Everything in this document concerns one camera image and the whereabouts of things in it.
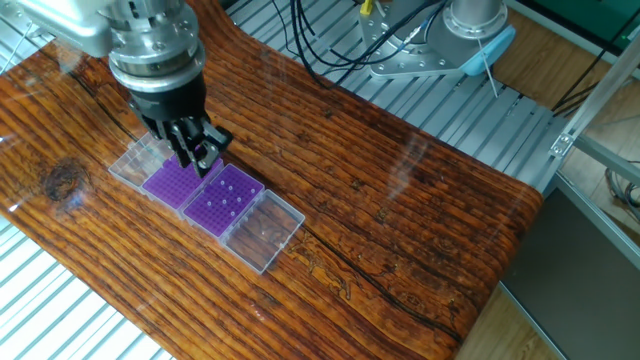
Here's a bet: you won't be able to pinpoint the dark grey panel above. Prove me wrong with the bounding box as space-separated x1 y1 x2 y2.
499 187 640 360

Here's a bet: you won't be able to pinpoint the aluminium frame beam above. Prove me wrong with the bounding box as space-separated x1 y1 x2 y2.
573 134 640 187

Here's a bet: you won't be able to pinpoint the thick black cable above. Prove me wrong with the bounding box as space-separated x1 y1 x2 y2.
289 0 441 90

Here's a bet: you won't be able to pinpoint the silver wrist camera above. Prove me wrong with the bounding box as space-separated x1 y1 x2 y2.
17 0 126 59

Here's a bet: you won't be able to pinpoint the white zip tie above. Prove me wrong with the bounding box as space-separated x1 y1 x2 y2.
475 33 500 99

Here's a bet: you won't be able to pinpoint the purple pipette tip box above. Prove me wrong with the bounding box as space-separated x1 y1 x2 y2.
107 130 225 216
179 163 307 276

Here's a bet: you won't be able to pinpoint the perforated aluminium plate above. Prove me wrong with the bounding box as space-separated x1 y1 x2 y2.
0 0 36 39

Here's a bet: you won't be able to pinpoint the aluminium frame post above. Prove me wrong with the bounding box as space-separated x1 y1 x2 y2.
548 34 640 160

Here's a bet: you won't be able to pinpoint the black floor cable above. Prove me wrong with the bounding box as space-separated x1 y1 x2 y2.
551 19 640 119

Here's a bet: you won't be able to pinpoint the aluminium frame rail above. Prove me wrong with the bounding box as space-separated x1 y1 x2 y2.
544 169 640 274

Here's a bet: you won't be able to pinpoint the cable with silver plug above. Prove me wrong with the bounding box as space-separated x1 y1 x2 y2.
403 9 446 46

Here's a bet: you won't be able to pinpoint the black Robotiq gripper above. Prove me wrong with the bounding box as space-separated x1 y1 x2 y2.
127 74 235 179

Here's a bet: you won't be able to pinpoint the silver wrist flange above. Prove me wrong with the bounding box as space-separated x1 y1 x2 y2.
97 0 207 95

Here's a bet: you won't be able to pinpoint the coiled grey cables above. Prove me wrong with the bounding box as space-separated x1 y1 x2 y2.
603 159 640 224

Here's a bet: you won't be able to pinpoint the wood grain table mat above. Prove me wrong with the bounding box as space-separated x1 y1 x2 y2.
0 0 545 360

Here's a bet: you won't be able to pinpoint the silver corner bracket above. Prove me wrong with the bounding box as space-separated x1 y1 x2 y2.
549 132 576 159

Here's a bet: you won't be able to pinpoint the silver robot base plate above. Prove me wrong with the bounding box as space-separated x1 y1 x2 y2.
358 0 464 80

